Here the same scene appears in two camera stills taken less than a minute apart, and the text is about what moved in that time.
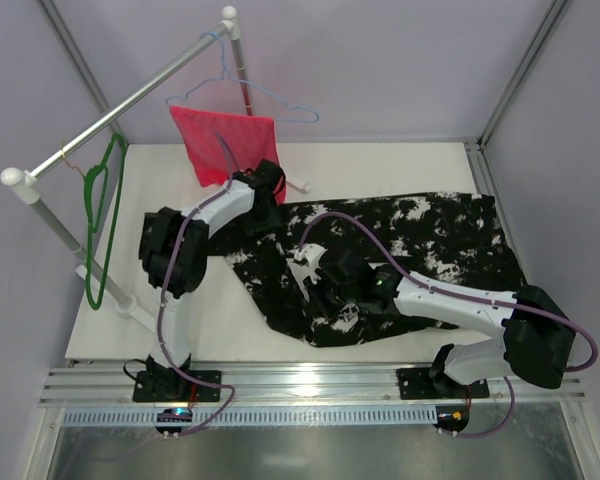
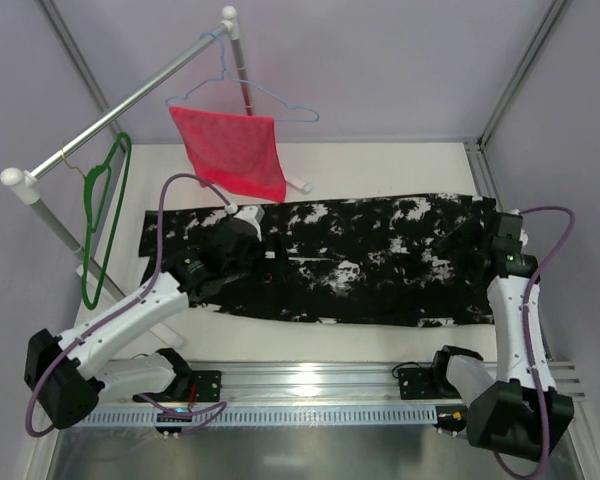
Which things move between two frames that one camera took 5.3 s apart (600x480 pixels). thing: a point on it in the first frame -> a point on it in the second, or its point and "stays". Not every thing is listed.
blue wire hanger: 249,80 stays
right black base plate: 418,384 stays
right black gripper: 325,279 -> 473,240
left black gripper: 262,220 -> 268,245
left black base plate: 195,391 stays
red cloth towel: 248,140 stays
